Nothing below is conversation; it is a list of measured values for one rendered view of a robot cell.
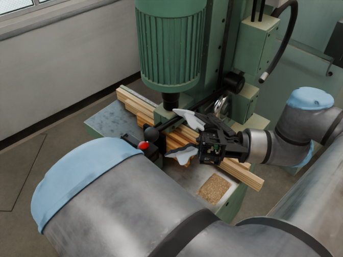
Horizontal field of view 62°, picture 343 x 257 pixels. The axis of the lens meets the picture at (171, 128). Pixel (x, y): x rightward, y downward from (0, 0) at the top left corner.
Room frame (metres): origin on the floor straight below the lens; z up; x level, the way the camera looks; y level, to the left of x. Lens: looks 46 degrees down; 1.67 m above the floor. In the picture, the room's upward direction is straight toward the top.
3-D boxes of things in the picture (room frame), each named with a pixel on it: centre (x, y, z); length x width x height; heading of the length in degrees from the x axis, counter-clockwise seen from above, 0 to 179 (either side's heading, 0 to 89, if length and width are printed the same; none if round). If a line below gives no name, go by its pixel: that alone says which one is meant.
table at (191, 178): (0.63, 0.07, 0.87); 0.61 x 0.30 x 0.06; 50
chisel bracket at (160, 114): (0.72, -0.01, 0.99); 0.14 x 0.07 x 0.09; 140
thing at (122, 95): (0.72, -0.01, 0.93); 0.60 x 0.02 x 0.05; 50
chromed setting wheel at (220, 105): (0.73, -0.18, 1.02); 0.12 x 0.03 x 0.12; 140
